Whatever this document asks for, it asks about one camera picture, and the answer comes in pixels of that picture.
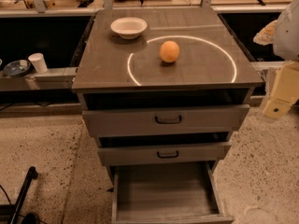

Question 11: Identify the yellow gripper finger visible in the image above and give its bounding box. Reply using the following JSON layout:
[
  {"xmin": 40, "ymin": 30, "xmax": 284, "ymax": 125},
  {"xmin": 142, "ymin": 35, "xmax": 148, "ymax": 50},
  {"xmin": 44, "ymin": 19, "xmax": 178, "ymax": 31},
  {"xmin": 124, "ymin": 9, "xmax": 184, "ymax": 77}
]
[
  {"xmin": 253, "ymin": 21, "xmax": 277, "ymax": 46},
  {"xmin": 262, "ymin": 63, "xmax": 299, "ymax": 120}
]

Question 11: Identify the black middle drawer handle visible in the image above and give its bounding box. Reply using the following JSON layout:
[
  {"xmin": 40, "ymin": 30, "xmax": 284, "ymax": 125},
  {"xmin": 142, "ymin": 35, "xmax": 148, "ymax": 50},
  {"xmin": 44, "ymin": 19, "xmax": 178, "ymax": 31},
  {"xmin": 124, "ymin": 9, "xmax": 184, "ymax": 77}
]
[{"xmin": 156, "ymin": 150, "xmax": 179, "ymax": 159}]

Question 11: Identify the bottom open grey drawer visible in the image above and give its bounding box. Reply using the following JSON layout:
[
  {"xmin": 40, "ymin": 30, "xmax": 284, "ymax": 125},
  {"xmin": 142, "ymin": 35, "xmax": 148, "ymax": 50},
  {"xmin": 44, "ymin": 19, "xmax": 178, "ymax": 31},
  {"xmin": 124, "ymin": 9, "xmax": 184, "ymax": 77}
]
[{"xmin": 111, "ymin": 161, "xmax": 234, "ymax": 224}]

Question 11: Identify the black drawer handle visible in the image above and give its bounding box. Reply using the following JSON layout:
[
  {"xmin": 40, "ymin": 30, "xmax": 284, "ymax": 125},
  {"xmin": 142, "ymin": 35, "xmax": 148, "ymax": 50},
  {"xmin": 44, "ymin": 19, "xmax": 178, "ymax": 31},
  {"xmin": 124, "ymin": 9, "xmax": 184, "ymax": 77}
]
[
  {"xmin": 156, "ymin": 150, "xmax": 179, "ymax": 159},
  {"xmin": 154, "ymin": 115, "xmax": 182, "ymax": 124}
]

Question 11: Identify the grey drawer cabinet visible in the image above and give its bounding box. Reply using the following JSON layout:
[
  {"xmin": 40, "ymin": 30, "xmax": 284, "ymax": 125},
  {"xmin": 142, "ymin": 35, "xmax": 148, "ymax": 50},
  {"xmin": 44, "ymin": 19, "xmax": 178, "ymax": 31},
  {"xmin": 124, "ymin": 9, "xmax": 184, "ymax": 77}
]
[{"xmin": 71, "ymin": 7, "xmax": 264, "ymax": 224}]

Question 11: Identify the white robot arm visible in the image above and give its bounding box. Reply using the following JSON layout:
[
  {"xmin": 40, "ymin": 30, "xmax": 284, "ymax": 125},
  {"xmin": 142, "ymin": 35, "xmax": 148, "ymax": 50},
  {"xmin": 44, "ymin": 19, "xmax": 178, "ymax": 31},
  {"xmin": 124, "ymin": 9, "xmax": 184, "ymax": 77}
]
[{"xmin": 253, "ymin": 0, "xmax": 299, "ymax": 120}]

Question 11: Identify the black stand leg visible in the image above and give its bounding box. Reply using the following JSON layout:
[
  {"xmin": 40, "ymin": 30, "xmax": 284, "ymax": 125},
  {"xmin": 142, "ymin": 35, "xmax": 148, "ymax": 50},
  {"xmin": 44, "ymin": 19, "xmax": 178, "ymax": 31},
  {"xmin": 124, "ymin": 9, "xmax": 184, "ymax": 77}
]
[{"xmin": 7, "ymin": 166, "xmax": 38, "ymax": 224}]

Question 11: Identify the white bowl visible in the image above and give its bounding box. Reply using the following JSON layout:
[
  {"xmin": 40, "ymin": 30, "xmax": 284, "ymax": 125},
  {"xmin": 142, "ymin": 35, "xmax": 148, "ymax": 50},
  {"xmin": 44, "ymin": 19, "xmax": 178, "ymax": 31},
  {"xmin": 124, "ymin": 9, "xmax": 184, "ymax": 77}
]
[{"xmin": 110, "ymin": 17, "xmax": 148, "ymax": 39}]

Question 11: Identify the top grey drawer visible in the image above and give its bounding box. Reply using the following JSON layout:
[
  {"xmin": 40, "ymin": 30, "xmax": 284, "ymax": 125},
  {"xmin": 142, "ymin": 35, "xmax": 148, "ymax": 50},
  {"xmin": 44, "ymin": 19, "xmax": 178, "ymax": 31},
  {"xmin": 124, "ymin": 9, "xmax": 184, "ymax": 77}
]
[{"xmin": 82, "ymin": 105, "xmax": 249, "ymax": 137}]

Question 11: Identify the white paper cup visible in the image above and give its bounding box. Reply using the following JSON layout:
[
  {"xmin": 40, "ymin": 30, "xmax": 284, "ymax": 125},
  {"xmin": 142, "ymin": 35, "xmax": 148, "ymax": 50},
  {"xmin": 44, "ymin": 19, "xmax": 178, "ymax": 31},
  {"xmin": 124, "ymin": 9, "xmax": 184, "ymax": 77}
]
[{"xmin": 28, "ymin": 53, "xmax": 48, "ymax": 73}]

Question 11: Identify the dark blue plate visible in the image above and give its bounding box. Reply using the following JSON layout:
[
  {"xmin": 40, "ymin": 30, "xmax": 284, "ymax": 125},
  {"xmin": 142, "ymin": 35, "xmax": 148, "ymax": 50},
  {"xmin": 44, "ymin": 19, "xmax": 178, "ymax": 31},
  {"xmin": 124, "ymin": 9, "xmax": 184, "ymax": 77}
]
[{"xmin": 3, "ymin": 60, "xmax": 31, "ymax": 77}]

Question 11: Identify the black top drawer handle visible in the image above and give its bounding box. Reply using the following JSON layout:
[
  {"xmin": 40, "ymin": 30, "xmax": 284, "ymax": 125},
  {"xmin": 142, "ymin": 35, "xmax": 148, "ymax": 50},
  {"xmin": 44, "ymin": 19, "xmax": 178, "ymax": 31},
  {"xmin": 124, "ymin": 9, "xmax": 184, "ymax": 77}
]
[{"xmin": 154, "ymin": 115, "xmax": 182, "ymax": 124}]

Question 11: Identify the orange fruit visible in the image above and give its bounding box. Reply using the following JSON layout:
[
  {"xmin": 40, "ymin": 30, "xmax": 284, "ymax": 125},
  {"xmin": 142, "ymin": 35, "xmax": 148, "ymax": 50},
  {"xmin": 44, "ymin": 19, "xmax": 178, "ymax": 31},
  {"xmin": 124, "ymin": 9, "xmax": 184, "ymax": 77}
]
[{"xmin": 160, "ymin": 40, "xmax": 179, "ymax": 63}]

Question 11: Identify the middle grey drawer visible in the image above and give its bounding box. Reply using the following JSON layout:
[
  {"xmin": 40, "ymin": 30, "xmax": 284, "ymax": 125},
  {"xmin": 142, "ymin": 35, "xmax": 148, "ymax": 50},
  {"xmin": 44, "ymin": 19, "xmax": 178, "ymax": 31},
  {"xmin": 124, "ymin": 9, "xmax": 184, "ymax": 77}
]
[{"xmin": 98, "ymin": 142, "xmax": 232, "ymax": 166}]

